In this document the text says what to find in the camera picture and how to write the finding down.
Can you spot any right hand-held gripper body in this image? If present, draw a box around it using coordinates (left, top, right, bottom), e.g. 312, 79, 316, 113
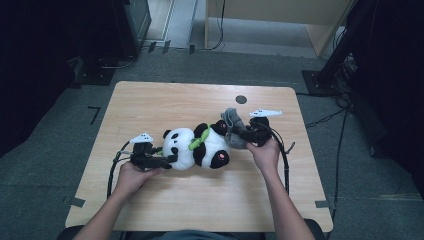
245, 108, 283, 148

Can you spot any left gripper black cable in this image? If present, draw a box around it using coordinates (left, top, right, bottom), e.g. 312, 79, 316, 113
106, 141, 132, 200

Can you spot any long black floor cable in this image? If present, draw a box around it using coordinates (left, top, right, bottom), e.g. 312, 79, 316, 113
324, 106, 350, 240

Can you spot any grey sock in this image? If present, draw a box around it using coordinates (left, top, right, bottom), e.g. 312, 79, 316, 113
220, 107, 252, 150

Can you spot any person's blue-grey shirt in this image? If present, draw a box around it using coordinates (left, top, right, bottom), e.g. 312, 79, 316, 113
159, 229, 246, 240

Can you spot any light wooden desk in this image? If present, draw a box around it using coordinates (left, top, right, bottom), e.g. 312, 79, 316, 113
204, 0, 355, 58

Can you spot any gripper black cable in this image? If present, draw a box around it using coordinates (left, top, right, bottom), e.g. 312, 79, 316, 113
106, 141, 132, 200
266, 127, 297, 196

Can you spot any person's left hand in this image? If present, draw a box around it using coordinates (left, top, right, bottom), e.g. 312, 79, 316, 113
114, 161, 165, 198

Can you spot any black stand base plate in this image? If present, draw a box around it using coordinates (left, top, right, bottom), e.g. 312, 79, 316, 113
72, 56, 116, 87

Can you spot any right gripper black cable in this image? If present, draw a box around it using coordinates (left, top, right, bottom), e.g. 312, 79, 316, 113
266, 127, 297, 196

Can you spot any dark curtain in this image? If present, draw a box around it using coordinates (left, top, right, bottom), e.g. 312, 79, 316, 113
0, 0, 79, 158
346, 0, 424, 199

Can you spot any person's right hand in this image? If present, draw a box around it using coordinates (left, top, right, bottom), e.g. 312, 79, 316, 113
246, 137, 282, 175

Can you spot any panda plush toy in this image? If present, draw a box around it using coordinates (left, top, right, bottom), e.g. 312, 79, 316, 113
162, 119, 231, 172

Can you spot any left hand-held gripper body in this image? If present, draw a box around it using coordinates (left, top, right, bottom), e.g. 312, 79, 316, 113
128, 132, 164, 172

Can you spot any black metal stand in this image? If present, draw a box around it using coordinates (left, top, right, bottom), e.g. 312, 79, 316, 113
301, 0, 359, 98

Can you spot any hanging black cable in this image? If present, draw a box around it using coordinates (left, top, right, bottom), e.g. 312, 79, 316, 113
199, 0, 227, 52

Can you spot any black floor tape corner mark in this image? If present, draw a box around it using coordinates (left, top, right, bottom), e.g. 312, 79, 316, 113
87, 105, 102, 126

